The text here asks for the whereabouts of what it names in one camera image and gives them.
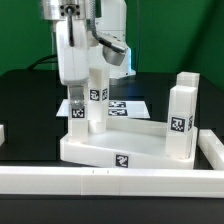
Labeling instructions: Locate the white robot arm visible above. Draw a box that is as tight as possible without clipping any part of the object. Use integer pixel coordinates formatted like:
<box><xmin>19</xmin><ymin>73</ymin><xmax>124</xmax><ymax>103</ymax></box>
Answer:
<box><xmin>41</xmin><ymin>0</ymin><xmax>134</xmax><ymax>109</ymax></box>

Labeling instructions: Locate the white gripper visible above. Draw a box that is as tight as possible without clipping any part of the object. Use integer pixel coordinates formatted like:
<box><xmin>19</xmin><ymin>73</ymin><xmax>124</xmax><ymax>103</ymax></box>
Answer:
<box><xmin>56</xmin><ymin>20</ymin><xmax>90</xmax><ymax>109</ymax></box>

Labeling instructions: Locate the black cable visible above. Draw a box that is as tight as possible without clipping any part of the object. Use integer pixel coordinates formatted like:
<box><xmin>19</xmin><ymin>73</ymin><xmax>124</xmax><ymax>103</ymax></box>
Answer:
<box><xmin>27</xmin><ymin>54</ymin><xmax>58</xmax><ymax>70</ymax></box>

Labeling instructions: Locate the white desk top tray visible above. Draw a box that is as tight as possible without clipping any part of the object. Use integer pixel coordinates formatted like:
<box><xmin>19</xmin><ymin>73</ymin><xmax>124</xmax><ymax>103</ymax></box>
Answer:
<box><xmin>60</xmin><ymin>117</ymin><xmax>198</xmax><ymax>169</ymax></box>

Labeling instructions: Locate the white block left edge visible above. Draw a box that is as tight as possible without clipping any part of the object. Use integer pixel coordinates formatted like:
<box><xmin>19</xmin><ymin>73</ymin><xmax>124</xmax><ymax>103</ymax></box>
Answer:
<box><xmin>0</xmin><ymin>125</ymin><xmax>5</xmax><ymax>146</ymax></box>

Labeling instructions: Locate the white fiducial marker sheet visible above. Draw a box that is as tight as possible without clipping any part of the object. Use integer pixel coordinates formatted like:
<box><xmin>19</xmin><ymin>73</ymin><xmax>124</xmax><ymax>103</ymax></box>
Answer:
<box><xmin>55</xmin><ymin>99</ymin><xmax>152</xmax><ymax>120</ymax></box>

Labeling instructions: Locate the white front fence bar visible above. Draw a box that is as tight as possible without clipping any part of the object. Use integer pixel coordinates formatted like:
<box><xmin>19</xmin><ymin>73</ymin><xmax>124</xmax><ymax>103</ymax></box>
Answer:
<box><xmin>0</xmin><ymin>166</ymin><xmax>224</xmax><ymax>198</ymax></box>

